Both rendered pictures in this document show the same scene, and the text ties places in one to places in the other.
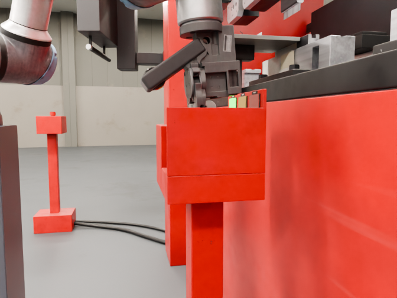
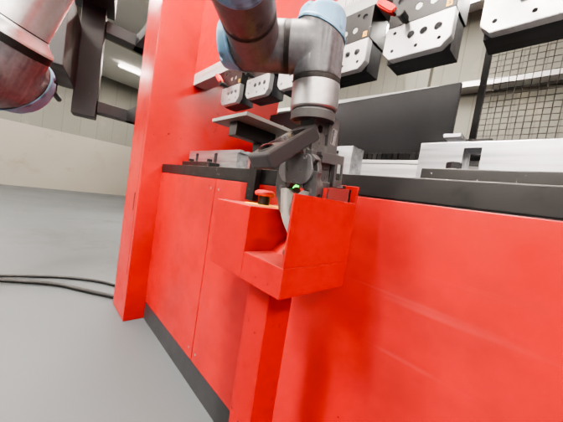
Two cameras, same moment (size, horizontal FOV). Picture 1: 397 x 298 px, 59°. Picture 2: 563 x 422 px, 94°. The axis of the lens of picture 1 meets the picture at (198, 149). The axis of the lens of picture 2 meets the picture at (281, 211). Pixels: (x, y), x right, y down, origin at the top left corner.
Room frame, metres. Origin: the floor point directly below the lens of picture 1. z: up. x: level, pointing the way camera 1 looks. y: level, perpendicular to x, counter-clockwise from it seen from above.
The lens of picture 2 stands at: (0.24, 0.25, 0.80)
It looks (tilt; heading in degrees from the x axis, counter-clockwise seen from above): 3 degrees down; 328
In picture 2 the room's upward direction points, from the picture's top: 9 degrees clockwise
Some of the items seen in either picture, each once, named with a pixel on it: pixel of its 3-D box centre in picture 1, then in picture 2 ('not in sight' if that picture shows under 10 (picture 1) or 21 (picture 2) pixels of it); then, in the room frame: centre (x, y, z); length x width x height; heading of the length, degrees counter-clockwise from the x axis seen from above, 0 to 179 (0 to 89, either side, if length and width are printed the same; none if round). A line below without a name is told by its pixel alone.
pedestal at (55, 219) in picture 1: (54, 171); not in sight; (2.44, 1.02, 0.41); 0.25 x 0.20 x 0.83; 101
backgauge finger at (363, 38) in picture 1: (342, 42); not in sight; (1.04, -0.42, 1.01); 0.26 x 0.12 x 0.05; 101
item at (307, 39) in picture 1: (295, 48); not in sight; (0.99, -0.27, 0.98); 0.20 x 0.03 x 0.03; 11
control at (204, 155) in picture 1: (204, 141); (281, 224); (0.64, -0.01, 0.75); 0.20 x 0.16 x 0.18; 11
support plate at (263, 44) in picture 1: (240, 44); (264, 130); (0.99, -0.12, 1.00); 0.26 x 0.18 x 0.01; 101
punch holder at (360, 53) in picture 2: not in sight; (353, 51); (0.85, -0.29, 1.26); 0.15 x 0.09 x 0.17; 11
